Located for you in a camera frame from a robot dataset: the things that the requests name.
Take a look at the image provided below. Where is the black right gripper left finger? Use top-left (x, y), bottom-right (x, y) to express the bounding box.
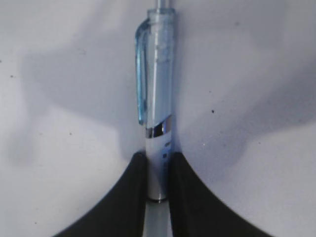
top-left (56, 152), bottom-right (148, 237)

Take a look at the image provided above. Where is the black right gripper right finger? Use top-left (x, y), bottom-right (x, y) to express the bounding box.
top-left (168, 152), bottom-right (268, 237)

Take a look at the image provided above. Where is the teal white pen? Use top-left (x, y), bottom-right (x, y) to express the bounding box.
top-left (135, 0), bottom-right (175, 237)

